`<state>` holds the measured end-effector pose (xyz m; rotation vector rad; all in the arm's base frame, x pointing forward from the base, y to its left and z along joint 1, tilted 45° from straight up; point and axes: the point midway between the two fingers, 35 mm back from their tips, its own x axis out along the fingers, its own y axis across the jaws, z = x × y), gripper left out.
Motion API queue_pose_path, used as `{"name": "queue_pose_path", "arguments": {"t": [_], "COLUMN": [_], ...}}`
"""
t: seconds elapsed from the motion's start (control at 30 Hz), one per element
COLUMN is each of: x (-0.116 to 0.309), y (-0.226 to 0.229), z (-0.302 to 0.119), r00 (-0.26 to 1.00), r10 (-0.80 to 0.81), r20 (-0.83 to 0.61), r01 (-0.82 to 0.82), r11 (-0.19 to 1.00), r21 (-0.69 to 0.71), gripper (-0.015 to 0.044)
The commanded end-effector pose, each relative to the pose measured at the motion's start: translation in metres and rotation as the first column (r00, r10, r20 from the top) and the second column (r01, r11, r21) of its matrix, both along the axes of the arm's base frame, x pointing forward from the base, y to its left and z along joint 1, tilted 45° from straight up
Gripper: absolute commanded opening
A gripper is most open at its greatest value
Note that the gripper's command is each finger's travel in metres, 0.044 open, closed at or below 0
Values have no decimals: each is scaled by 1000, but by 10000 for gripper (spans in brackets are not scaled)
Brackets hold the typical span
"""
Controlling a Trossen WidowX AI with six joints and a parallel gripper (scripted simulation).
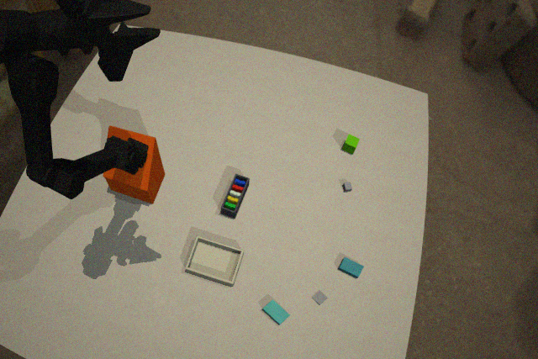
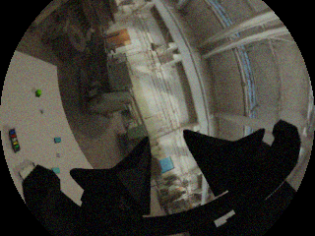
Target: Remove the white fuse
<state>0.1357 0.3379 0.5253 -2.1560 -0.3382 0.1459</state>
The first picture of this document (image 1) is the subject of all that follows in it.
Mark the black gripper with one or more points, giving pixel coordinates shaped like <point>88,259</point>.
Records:
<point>84,23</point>

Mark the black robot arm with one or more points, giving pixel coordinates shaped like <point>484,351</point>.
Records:
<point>33,82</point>

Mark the green cube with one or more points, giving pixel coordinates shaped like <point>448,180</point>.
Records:
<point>350,144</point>

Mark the red fuse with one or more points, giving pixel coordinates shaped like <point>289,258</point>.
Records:
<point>237,189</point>

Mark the teal rectangular block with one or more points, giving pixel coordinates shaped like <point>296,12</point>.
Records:
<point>276,312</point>
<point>351,267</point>

